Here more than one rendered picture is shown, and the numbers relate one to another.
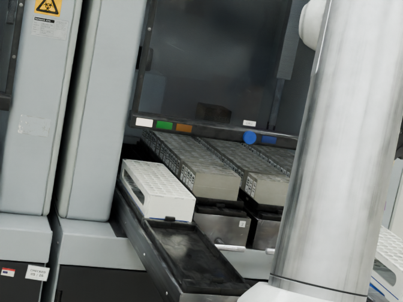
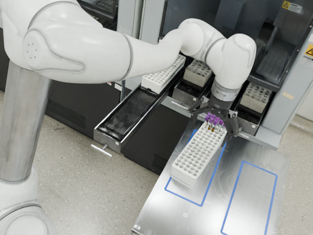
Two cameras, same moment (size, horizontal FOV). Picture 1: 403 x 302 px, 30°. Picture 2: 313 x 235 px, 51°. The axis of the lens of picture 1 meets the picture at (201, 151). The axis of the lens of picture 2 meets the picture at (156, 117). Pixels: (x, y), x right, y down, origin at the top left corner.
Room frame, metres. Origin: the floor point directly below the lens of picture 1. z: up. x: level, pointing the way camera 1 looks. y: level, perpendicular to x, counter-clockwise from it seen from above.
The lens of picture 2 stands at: (0.57, -0.76, 1.81)
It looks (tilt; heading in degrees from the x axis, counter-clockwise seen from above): 44 degrees down; 39
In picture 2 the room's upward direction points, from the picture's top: 12 degrees clockwise
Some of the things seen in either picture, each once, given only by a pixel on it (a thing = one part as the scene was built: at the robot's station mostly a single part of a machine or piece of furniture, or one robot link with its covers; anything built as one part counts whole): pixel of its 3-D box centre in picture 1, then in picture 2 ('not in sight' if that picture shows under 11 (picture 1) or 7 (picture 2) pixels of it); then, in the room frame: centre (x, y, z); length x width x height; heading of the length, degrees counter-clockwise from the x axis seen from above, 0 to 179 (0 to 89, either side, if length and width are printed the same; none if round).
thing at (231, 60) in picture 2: not in sight; (233, 58); (1.38, -0.36, 1.27); 0.13 x 0.11 x 0.16; 84
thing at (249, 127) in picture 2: not in sight; (260, 88); (2.01, -0.26, 0.78); 0.73 x 0.14 x 0.09; 19
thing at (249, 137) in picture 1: (249, 137); not in sight; (1.68, -0.10, 0.98); 0.03 x 0.01 x 0.03; 109
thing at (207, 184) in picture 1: (214, 186); (194, 77); (1.69, -0.05, 0.85); 0.12 x 0.02 x 0.06; 109
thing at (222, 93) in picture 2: not in sight; (225, 87); (1.38, -0.37, 1.16); 0.09 x 0.09 x 0.06
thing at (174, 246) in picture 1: (169, 242); (145, 98); (1.44, 0.03, 0.78); 0.73 x 0.14 x 0.09; 19
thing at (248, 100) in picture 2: not in sight; (253, 102); (1.79, -0.34, 0.85); 0.12 x 0.02 x 0.06; 108
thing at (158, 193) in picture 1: (154, 190); (164, 71); (1.61, 0.09, 0.83); 0.30 x 0.10 x 0.06; 19
